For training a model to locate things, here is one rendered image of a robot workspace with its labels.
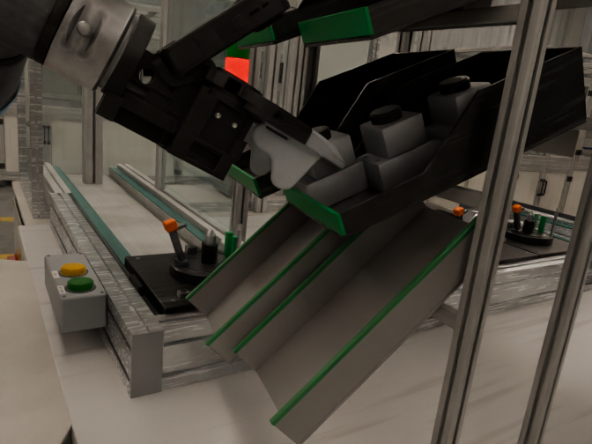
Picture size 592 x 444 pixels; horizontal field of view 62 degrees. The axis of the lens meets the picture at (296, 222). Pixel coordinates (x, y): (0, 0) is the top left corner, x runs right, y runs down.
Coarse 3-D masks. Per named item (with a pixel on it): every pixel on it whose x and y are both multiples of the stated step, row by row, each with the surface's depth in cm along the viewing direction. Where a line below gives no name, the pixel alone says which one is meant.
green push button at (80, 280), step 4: (72, 280) 80; (76, 280) 80; (80, 280) 80; (84, 280) 80; (88, 280) 80; (92, 280) 81; (68, 284) 79; (72, 284) 78; (76, 284) 78; (80, 284) 79; (84, 284) 79; (88, 284) 79; (92, 284) 80; (68, 288) 79; (72, 288) 78; (76, 288) 78; (80, 288) 78; (84, 288) 78; (88, 288) 79
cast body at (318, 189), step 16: (320, 128) 48; (336, 144) 46; (320, 160) 46; (352, 160) 47; (304, 176) 49; (320, 176) 46; (336, 176) 47; (352, 176) 48; (304, 192) 47; (320, 192) 47; (336, 192) 48; (352, 192) 48
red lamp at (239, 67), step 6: (228, 60) 101; (234, 60) 100; (240, 60) 100; (246, 60) 101; (228, 66) 101; (234, 66) 100; (240, 66) 100; (246, 66) 101; (234, 72) 101; (240, 72) 101; (246, 72) 102; (240, 78) 101; (246, 78) 102
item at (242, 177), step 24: (360, 72) 68; (384, 72) 69; (408, 72) 56; (312, 96) 66; (336, 96) 67; (360, 96) 55; (384, 96) 56; (312, 120) 67; (336, 120) 68; (360, 120) 56; (240, 168) 65; (264, 192) 54
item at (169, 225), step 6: (162, 222) 84; (168, 222) 83; (174, 222) 83; (168, 228) 83; (174, 228) 83; (180, 228) 84; (174, 234) 84; (174, 240) 84; (174, 246) 85; (180, 246) 85; (180, 252) 85; (180, 258) 86
